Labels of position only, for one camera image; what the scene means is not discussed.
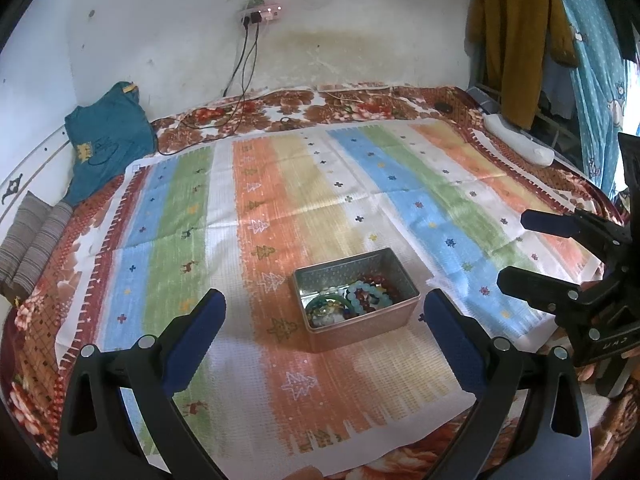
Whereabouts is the grey striped folded cloth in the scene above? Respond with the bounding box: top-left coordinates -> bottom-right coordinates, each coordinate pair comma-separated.
1,192 -> 73,304

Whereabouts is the striped colourful mat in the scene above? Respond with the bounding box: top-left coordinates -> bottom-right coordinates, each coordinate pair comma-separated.
55,119 -> 600,479

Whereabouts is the light blue bead bracelet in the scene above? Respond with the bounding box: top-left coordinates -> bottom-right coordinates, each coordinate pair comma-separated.
345,279 -> 391,317

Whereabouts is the black power cable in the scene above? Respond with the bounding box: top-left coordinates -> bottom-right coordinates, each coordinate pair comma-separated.
174,14 -> 264,137

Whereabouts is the mustard yellow hanging garment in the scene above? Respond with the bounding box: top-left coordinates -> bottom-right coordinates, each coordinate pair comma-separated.
466,0 -> 578,130

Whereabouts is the dark red bead bracelet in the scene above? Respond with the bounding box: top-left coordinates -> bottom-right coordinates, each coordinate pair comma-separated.
359,271 -> 402,311

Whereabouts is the white rolled cloth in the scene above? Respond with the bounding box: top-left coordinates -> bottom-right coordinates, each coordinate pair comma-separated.
484,114 -> 555,167

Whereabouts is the teal blue garment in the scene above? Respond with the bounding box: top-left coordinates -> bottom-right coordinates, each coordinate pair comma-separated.
64,81 -> 156,207

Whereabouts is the white pearl bead bracelet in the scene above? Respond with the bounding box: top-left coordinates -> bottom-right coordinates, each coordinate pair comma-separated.
310,306 -> 347,328

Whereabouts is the blue patterned curtain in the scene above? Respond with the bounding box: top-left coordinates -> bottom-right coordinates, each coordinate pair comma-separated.
562,0 -> 627,197

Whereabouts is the green jade bangle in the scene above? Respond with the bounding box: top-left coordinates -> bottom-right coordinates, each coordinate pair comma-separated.
305,294 -> 352,321

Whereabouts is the floral brown bedsheet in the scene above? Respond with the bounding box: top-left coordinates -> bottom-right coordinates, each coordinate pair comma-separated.
1,87 -> 624,463

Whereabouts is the silver metal tin box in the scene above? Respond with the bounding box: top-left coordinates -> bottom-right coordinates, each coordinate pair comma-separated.
293,248 -> 420,353

